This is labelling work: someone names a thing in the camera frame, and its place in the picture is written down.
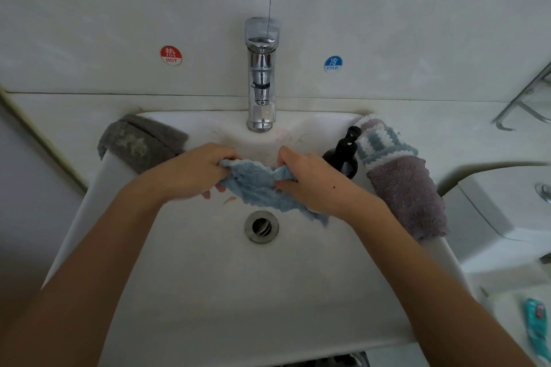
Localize person's left hand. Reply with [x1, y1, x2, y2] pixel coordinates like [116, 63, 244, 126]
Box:
[127, 142, 242, 207]

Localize person's right hand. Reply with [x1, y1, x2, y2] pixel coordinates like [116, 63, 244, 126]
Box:
[274, 146, 389, 230]

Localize blue stained cloth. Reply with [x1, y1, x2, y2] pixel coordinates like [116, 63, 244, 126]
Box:
[217, 157, 330, 228]

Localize pink white striped cloth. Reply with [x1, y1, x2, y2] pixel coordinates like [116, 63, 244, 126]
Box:
[357, 115, 389, 131]

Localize brown cloth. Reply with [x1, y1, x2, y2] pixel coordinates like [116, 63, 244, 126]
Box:
[368, 156, 451, 242]

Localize white ceramic sink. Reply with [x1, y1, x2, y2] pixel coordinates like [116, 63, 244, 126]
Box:
[43, 110, 470, 367]

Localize person's right forearm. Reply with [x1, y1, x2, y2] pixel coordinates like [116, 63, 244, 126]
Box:
[357, 203, 535, 367]

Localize person's left forearm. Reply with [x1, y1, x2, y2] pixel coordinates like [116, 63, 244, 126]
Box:
[0, 186, 160, 367]

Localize metal sink drain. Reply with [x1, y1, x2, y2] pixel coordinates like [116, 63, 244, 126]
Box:
[245, 210, 281, 245]

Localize black pump soap bottle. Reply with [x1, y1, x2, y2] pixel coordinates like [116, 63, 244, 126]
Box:
[323, 125, 363, 181]

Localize red round sticker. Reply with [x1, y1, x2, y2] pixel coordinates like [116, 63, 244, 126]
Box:
[159, 44, 184, 67]

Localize chrome faucet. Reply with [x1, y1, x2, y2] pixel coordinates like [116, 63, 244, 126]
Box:
[243, 17, 281, 134]

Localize gray patterned trousers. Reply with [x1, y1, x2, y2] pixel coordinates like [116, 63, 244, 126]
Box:
[275, 352, 371, 367]

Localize white toilet tank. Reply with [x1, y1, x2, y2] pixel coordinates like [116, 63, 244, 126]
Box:
[439, 165, 551, 282]

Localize white toilet lid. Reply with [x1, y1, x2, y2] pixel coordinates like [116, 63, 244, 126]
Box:
[482, 280, 551, 367]

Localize teal tube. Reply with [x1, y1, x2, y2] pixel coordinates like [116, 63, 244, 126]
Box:
[523, 296, 550, 365]

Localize metal wall shelf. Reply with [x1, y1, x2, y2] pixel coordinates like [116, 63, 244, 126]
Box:
[495, 63, 551, 131]

